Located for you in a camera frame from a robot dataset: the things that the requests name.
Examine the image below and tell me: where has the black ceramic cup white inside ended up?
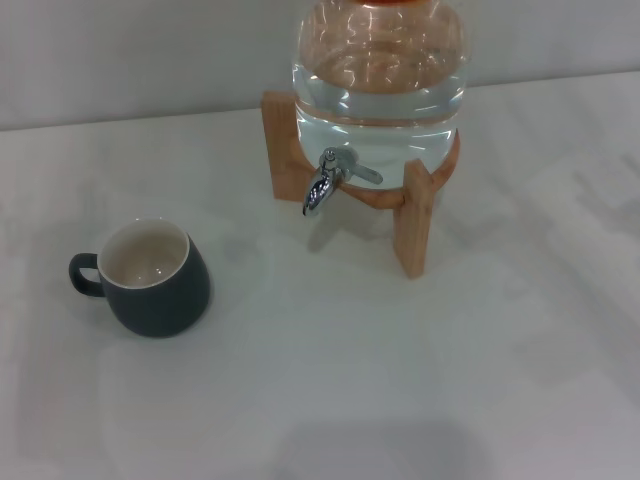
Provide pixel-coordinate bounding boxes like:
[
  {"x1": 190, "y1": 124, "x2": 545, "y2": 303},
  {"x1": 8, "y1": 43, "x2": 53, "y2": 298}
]
[{"x1": 68, "y1": 215, "x2": 211, "y2": 339}]

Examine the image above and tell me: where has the wooden dispenser stand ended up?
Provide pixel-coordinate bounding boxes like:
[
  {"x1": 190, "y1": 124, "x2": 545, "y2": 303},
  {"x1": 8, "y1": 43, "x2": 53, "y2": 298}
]
[{"x1": 259, "y1": 89, "x2": 462, "y2": 278}]

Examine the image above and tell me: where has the chrome faucet with lever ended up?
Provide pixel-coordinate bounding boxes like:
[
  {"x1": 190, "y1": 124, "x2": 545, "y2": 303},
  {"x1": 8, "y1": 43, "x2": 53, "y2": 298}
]
[{"x1": 301, "y1": 147, "x2": 385, "y2": 219}]

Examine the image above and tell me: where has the glass water dispenser jar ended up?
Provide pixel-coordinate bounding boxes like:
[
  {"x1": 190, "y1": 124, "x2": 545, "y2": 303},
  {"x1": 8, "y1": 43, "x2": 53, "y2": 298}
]
[{"x1": 289, "y1": 0, "x2": 474, "y2": 190}]

